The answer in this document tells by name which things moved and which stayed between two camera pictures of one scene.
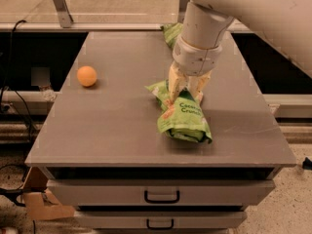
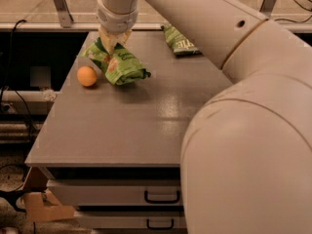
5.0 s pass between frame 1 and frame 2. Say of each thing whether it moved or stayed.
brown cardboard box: stayed
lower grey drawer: stayed
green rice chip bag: moved
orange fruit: stayed
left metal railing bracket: stayed
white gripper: moved
